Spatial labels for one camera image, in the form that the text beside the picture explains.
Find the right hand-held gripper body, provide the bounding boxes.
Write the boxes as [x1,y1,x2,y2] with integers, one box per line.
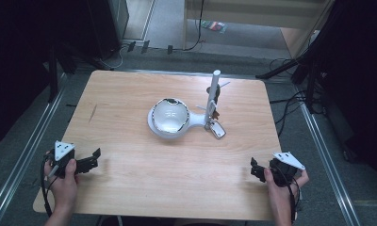
[267,151,306,188]

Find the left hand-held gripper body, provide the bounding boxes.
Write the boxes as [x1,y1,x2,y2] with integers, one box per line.
[46,140,85,180]

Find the brown dog keychain red strap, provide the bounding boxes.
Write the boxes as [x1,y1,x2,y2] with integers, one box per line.
[205,82,222,121]

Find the white key rack stand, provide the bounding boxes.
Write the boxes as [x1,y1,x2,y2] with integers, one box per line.
[146,69,232,140]

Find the person's right hand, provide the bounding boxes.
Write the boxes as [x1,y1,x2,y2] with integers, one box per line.
[263,167,310,210]

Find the person's left hand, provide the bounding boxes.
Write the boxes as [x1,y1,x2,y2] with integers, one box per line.
[42,152,80,215]

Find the black metal stand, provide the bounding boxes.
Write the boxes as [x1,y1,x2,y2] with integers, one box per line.
[47,43,81,104]
[255,27,322,115]

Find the dark cabinet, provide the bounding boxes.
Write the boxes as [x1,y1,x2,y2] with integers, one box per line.
[84,0,130,61]

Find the colourful packet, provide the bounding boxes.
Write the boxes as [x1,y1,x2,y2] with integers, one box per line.
[200,20,228,34]

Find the light wooden furniture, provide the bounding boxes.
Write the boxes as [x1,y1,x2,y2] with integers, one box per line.
[182,0,336,59]

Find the right hand-held gripper cable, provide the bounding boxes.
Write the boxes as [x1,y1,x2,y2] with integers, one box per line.
[272,163,303,225]

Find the hand-held gripper cable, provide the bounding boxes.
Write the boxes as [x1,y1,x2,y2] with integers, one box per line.
[40,154,59,218]
[272,163,303,225]

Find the left hand-held gripper cable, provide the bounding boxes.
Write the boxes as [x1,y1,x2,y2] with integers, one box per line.
[40,154,59,218]

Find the aluminium floor rail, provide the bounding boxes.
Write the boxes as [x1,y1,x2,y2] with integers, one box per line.
[299,99,363,226]
[0,73,68,226]

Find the black floor cables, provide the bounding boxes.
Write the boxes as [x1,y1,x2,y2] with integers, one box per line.
[269,57,327,137]

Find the white floor cable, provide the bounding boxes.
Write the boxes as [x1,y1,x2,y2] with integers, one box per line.
[99,44,129,71]

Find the black hanging cable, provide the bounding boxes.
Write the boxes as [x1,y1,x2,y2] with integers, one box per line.
[182,0,207,52]

